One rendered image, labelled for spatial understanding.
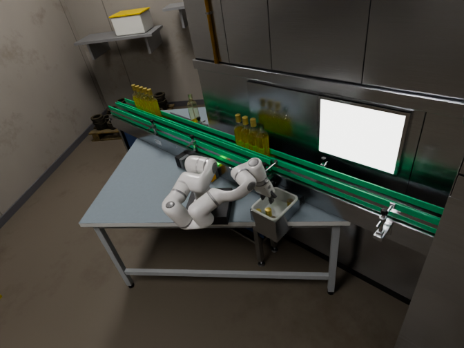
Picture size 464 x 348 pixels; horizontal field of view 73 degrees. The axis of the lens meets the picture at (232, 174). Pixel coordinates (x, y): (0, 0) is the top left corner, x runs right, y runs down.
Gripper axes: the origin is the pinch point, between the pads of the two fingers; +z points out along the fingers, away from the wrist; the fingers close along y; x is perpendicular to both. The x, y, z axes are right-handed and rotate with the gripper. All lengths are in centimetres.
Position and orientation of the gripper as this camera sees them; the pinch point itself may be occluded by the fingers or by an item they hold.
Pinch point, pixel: (266, 198)
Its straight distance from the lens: 166.4
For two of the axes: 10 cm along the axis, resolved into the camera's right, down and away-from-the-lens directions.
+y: -7.4, -3.2, 6.0
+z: 3.0, 6.3, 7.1
